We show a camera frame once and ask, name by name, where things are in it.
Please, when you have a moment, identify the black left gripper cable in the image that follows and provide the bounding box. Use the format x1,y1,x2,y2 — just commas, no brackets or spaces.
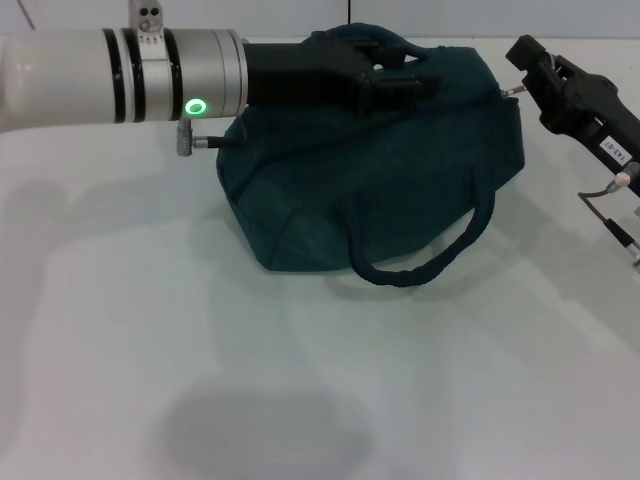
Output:
174,115,247,157

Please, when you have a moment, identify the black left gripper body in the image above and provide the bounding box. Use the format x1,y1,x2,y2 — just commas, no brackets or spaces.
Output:
242,31,382,115

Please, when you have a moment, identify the dark teal insulated lunch bag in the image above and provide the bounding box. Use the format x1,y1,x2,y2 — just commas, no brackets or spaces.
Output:
215,21,526,290

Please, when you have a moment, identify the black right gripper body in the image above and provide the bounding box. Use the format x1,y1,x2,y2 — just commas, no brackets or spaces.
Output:
537,67,640,197

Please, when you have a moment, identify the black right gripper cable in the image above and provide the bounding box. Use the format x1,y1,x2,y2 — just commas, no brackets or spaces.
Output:
577,162,640,274

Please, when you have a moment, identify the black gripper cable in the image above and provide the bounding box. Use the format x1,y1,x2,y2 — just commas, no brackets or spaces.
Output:
174,115,247,157
577,162,640,274

